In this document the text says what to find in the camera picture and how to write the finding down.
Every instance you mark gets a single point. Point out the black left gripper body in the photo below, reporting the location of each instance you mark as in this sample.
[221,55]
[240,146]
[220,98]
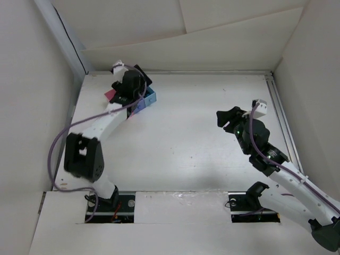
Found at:
[142,87]

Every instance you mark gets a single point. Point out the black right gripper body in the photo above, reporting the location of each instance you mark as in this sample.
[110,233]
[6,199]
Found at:
[238,129]

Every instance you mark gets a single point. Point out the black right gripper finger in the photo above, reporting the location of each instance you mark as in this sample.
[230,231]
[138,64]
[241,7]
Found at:
[223,117]
[236,115]

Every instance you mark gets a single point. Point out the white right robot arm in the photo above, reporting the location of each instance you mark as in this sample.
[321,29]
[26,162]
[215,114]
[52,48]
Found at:
[312,208]

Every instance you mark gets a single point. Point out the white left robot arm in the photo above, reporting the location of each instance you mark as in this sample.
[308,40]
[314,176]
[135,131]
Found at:
[83,151]

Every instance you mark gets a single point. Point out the light blue drawer box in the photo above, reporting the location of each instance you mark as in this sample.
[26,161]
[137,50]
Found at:
[149,97]

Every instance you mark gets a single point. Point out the dark blue drawer box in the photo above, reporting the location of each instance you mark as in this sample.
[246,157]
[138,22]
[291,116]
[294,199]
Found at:
[140,106]

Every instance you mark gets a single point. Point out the pink drawer box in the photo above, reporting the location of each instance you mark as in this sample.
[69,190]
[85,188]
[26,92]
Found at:
[110,95]

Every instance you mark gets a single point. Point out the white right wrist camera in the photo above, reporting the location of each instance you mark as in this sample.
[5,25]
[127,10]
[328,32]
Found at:
[259,109]

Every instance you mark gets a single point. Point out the aluminium rail right edge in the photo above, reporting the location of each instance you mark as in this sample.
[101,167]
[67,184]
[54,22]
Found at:
[283,123]

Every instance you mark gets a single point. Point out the aluminium rail edge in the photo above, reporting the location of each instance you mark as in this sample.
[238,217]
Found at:
[283,123]
[218,72]

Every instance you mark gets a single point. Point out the aluminium rail back edge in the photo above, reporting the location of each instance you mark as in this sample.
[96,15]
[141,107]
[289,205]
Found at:
[218,72]

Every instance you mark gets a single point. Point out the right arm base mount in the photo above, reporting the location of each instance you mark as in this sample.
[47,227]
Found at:
[245,207]

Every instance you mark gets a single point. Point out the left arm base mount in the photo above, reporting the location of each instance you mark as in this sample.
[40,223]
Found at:
[119,209]

